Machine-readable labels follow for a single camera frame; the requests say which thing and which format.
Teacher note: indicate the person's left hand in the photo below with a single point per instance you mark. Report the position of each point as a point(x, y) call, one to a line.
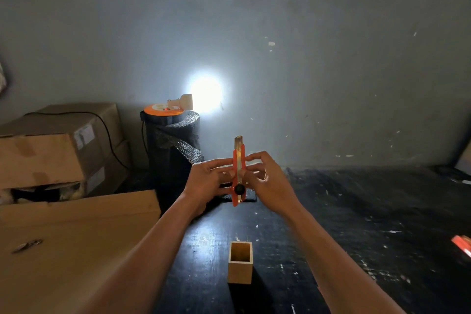
point(204, 182)

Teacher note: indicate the person's right hand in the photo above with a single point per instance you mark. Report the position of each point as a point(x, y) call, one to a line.
point(271, 185)

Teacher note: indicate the person's right middle finger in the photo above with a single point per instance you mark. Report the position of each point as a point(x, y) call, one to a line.
point(257, 167)

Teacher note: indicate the person's right thumb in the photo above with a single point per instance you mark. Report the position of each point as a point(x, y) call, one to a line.
point(250, 177)

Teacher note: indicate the person's left thumb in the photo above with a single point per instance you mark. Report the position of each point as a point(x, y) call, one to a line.
point(223, 182)

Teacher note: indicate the orange utility knife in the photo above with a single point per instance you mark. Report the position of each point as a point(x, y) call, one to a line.
point(239, 174)

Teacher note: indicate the person's left forearm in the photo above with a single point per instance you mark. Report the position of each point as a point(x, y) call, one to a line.
point(136, 262)

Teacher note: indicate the person's right forearm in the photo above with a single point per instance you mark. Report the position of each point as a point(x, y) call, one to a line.
point(338, 266)

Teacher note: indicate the roll of black bubble wrap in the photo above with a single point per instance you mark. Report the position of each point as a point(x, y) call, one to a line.
point(173, 155)

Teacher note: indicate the small open wooden box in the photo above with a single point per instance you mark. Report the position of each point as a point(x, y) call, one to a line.
point(240, 263)

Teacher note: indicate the orange and white lamp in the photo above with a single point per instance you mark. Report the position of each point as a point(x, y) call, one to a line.
point(171, 107)

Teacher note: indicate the cardboard box under large box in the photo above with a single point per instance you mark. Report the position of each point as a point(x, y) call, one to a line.
point(95, 177)

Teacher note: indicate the flat light wooden board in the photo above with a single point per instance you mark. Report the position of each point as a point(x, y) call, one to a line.
point(70, 251)

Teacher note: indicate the large taped cardboard box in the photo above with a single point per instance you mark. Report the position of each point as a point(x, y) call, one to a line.
point(55, 144)

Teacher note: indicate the small metal piece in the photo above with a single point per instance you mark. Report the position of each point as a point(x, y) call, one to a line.
point(27, 246)

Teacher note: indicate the red and white object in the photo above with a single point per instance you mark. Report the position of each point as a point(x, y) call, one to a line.
point(462, 244)

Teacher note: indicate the pale board leaning at wall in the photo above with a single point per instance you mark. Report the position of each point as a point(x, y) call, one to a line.
point(464, 159)

